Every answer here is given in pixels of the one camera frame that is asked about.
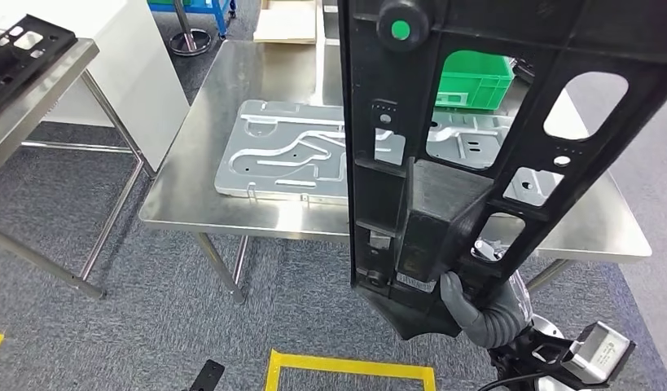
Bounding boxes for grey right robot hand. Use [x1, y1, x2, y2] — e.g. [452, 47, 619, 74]
[440, 239, 533, 349]

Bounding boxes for long black plastic part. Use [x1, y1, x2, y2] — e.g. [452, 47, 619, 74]
[337, 0, 667, 341]
[0, 13, 79, 121]

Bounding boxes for stainless steel workbench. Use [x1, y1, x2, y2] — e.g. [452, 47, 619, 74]
[138, 40, 653, 305]

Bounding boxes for yellow floor tape square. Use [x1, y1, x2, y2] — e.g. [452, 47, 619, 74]
[264, 349, 437, 391]

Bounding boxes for green plastic bin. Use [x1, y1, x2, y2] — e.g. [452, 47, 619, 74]
[434, 49, 516, 112]

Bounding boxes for stamped grey metal panel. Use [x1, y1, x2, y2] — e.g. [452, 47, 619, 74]
[214, 99, 566, 209]

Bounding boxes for beige flat board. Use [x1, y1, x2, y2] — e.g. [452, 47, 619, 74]
[252, 0, 319, 46]

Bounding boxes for blue metal cart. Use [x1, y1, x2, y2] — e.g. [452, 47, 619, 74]
[147, 0, 237, 39]

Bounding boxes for white cabinet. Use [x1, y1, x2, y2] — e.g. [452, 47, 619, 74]
[0, 0, 191, 174]

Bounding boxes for stainless steel side table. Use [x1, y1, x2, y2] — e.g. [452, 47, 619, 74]
[0, 37, 157, 301]

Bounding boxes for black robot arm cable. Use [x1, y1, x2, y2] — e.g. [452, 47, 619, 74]
[476, 372, 539, 391]

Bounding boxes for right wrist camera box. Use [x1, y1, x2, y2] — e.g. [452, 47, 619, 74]
[492, 321, 636, 387]

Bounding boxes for chrome stanchion post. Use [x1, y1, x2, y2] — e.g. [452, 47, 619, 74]
[168, 0, 213, 57]

